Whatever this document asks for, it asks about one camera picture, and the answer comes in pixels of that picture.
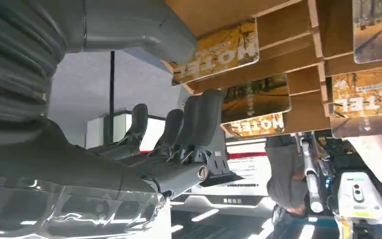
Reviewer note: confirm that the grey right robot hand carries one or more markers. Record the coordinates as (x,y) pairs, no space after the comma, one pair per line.
(62,158)

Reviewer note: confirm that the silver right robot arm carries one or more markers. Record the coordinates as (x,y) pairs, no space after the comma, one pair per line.
(13,66)

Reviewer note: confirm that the white lit cabinet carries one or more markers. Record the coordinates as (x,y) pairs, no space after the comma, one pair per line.
(121,128)

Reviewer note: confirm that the black stanchion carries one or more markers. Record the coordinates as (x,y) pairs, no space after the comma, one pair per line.
(112,99)

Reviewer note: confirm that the red barrier belt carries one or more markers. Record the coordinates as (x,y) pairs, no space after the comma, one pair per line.
(247,155)

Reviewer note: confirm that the wooden card box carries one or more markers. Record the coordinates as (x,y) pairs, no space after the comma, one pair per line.
(296,43)

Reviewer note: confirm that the silver post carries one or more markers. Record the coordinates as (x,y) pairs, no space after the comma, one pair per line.
(311,178)

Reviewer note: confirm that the white camera device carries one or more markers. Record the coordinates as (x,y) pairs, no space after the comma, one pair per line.
(359,198)

